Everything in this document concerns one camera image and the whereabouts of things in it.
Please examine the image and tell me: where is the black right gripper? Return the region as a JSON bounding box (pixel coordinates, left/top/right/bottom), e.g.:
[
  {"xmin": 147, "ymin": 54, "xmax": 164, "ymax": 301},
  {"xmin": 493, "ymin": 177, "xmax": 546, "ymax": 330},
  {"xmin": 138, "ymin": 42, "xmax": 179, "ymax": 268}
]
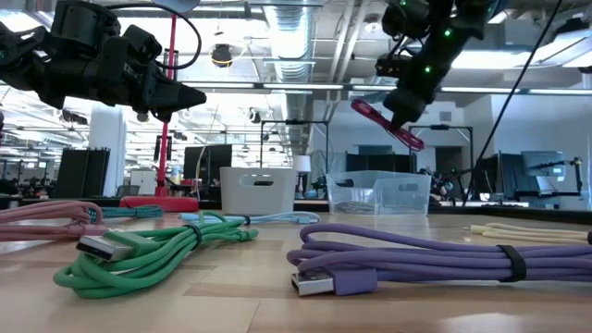
[{"xmin": 383, "ymin": 43, "xmax": 452, "ymax": 130}]

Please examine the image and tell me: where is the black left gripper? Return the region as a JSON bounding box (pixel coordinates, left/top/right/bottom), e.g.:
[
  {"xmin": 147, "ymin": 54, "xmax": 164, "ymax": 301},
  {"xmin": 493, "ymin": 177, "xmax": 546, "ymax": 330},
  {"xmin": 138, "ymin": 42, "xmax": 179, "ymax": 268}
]
[{"xmin": 94, "ymin": 34, "xmax": 208, "ymax": 124}]

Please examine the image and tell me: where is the light blue USB cable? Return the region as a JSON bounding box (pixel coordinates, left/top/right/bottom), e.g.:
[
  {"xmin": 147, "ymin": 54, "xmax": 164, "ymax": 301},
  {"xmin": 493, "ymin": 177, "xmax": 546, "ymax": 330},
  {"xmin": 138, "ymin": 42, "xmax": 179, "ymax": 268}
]
[{"xmin": 178, "ymin": 211, "xmax": 321, "ymax": 227}]

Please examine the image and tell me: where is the white opaque plastic bin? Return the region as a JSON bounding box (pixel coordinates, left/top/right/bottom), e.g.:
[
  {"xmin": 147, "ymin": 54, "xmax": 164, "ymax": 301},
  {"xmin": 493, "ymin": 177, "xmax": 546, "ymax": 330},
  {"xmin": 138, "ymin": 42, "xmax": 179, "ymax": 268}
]
[{"xmin": 219, "ymin": 166, "xmax": 297, "ymax": 216}]

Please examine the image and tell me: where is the clear plastic bin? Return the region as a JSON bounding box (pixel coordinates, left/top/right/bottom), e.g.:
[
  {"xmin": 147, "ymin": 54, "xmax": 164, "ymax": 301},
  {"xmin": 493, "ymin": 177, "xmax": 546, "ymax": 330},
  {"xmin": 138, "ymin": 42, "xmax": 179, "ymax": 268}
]
[{"xmin": 326, "ymin": 170, "xmax": 432, "ymax": 217}]

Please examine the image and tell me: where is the green USB cable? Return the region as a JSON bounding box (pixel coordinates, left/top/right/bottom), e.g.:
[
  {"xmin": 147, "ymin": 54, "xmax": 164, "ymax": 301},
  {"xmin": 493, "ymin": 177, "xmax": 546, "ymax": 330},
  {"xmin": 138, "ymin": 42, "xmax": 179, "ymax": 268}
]
[{"xmin": 53, "ymin": 211, "xmax": 259, "ymax": 300}]

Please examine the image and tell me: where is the teal braided USB cable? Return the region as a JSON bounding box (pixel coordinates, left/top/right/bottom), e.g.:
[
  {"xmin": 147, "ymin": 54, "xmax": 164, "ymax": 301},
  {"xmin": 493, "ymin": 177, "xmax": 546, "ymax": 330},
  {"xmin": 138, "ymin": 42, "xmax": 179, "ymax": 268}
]
[{"xmin": 87, "ymin": 204, "xmax": 164, "ymax": 221}]

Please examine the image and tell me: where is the black computer monitor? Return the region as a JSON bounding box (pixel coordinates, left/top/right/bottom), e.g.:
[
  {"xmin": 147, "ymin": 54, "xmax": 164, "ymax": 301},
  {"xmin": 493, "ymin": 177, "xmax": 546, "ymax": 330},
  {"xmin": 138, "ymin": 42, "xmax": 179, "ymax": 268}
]
[
  {"xmin": 54, "ymin": 147, "xmax": 111, "ymax": 199},
  {"xmin": 183, "ymin": 143, "xmax": 233, "ymax": 187}
]

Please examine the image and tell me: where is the black aluminium table frame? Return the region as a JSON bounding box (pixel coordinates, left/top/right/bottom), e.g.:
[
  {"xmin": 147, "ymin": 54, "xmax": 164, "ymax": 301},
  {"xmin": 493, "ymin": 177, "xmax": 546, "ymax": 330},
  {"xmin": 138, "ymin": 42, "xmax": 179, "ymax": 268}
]
[{"xmin": 0, "ymin": 196, "xmax": 592, "ymax": 221}]

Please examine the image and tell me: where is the red desk lamp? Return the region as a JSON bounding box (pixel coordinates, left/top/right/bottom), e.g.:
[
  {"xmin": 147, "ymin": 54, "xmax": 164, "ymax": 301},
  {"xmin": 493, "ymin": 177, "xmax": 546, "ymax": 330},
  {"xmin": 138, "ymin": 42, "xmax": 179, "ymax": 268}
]
[{"xmin": 118, "ymin": 0, "xmax": 201, "ymax": 213}]

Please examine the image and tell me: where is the pink USB cable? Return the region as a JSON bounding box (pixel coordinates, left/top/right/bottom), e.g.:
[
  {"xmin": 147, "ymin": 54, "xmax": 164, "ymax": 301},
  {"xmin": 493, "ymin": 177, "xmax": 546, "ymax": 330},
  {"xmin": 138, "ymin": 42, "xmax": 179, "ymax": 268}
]
[{"xmin": 0, "ymin": 200, "xmax": 110, "ymax": 242}]

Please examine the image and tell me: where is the silver ventilation duct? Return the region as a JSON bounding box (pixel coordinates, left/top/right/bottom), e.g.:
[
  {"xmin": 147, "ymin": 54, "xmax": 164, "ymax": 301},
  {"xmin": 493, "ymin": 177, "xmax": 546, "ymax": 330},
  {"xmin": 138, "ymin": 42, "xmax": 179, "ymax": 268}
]
[{"xmin": 265, "ymin": 4, "xmax": 315, "ymax": 154}]

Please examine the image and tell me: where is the black yellow ceiling fixture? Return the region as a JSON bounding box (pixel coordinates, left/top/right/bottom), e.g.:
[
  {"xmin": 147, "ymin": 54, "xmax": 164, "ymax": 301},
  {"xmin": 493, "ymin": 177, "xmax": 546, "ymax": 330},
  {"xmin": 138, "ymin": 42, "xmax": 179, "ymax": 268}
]
[{"xmin": 211, "ymin": 43, "xmax": 234, "ymax": 68}]

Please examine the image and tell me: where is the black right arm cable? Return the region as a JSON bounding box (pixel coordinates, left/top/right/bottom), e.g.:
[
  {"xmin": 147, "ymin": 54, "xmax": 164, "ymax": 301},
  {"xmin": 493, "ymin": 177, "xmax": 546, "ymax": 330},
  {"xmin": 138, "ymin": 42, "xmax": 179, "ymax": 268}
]
[{"xmin": 463, "ymin": 0, "xmax": 564, "ymax": 207}]

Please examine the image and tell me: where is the black metal stand frame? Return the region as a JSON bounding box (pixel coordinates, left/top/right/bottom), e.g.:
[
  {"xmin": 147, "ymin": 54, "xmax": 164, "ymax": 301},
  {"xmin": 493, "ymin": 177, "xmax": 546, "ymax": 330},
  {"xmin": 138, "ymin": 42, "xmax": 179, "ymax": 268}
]
[{"xmin": 408, "ymin": 123, "xmax": 475, "ymax": 204}]

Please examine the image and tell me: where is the cream USB cable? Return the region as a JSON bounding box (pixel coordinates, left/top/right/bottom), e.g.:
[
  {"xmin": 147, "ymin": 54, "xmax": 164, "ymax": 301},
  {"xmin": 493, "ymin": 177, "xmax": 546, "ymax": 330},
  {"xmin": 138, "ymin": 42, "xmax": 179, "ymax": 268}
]
[{"xmin": 470, "ymin": 222, "xmax": 592, "ymax": 245}]

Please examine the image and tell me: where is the purple USB cable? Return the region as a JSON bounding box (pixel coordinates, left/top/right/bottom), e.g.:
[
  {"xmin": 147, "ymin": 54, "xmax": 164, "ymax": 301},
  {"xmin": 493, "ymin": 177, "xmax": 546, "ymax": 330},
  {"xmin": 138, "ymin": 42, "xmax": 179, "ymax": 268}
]
[{"xmin": 286, "ymin": 223, "xmax": 592, "ymax": 297}]

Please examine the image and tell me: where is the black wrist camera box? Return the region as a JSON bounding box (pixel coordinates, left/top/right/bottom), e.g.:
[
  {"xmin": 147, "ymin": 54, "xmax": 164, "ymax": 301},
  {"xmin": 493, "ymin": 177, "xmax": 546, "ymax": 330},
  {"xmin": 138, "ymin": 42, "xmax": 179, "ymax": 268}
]
[{"xmin": 120, "ymin": 23, "xmax": 164, "ymax": 66}]

